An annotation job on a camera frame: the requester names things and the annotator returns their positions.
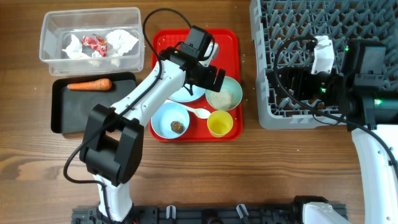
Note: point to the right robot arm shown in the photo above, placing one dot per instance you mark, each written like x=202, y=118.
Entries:
x=367, y=109

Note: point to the light blue bowl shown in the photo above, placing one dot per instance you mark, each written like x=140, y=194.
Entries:
x=168, y=112

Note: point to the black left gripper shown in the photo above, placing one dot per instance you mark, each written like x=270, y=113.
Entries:
x=209, y=79

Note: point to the clear plastic bin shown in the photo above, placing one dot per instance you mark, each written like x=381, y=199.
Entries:
x=58, y=26

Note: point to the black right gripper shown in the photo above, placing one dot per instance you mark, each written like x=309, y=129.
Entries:
x=292, y=83

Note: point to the green bowl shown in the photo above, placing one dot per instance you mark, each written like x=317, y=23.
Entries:
x=234, y=88

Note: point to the orange carrot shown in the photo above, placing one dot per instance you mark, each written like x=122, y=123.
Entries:
x=103, y=84

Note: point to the brown food lump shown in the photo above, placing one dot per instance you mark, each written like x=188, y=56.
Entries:
x=177, y=127

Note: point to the yellow plastic cup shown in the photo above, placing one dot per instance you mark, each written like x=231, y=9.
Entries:
x=220, y=123

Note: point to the black waste tray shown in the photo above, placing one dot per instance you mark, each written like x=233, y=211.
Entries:
x=70, y=108

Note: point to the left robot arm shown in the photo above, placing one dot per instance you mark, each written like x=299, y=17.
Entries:
x=112, y=145

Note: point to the white rice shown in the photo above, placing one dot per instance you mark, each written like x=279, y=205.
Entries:
x=222, y=100

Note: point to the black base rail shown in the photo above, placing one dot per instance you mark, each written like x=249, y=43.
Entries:
x=202, y=215

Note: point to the white plastic spoon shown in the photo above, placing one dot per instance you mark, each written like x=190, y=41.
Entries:
x=198, y=112

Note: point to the grey dishwasher rack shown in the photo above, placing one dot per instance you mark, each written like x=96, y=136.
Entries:
x=273, y=22

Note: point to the white tissue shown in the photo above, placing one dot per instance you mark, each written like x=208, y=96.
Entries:
x=75, y=49
x=120, y=42

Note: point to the light blue plate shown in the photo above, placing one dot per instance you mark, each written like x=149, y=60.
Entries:
x=183, y=96

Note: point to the red snack wrapper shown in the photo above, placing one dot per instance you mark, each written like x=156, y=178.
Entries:
x=96, y=43

